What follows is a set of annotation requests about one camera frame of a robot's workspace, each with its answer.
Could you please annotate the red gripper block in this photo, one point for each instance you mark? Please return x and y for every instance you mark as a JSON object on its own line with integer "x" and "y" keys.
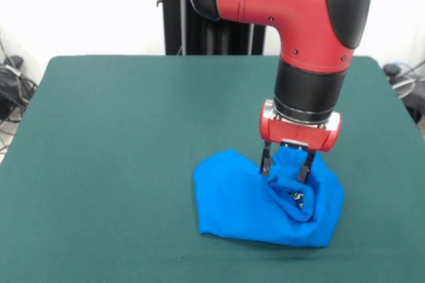
{"x": 299, "y": 135}

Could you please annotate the blue laundry item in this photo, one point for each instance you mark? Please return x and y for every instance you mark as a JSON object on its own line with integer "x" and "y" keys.
{"x": 232, "y": 203}

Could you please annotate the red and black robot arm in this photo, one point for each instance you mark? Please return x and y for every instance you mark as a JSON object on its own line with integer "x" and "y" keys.
{"x": 299, "y": 24}

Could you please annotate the black equipment case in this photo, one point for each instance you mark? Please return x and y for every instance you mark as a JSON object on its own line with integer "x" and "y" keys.
{"x": 416, "y": 103}

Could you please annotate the dark green table cloth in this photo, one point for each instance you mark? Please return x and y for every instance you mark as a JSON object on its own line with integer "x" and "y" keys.
{"x": 99, "y": 163}

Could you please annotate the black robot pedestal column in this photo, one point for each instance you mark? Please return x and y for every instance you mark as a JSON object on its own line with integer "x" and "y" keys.
{"x": 199, "y": 30}

